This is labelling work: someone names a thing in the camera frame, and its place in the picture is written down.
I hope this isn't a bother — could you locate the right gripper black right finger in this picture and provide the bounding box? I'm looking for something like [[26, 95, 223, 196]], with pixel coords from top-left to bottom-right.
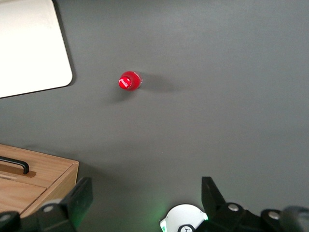
[[197, 176, 257, 232]]

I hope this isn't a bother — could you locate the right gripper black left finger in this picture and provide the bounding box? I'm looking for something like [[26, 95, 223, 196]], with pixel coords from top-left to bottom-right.
[[36, 177, 94, 232]]

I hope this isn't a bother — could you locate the black metal drawer handle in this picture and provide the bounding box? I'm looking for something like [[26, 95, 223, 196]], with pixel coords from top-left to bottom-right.
[[0, 156, 30, 175]]

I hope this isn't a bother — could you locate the wooden drawer cabinet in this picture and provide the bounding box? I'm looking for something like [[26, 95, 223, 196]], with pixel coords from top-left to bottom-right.
[[0, 144, 80, 218]]

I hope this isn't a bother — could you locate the red cola bottle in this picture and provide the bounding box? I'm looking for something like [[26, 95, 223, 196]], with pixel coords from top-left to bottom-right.
[[118, 71, 143, 91]]

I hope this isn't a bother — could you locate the white rectangular tray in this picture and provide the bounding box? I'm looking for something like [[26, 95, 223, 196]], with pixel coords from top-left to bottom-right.
[[0, 0, 73, 99]]

